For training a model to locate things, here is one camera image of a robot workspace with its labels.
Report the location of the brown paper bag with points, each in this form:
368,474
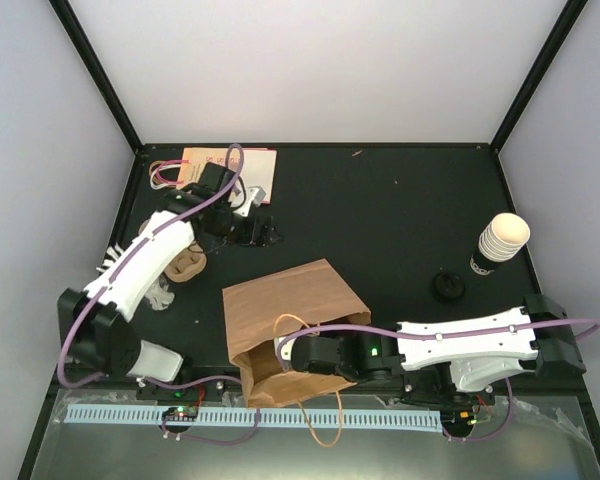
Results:
259,311

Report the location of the brown pulp cup carrier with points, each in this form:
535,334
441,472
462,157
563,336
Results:
186,265

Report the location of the printed orange paper bag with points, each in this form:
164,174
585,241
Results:
258,169

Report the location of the perforated white metal rail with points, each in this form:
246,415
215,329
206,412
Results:
295,418

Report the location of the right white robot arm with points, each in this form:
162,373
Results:
468,355

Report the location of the white plastic cutlery bundle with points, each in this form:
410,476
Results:
135,276

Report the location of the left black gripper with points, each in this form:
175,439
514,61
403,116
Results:
250,237

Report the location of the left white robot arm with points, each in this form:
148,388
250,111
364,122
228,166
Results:
95,322

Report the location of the stack of white paper cups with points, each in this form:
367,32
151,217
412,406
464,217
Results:
504,237

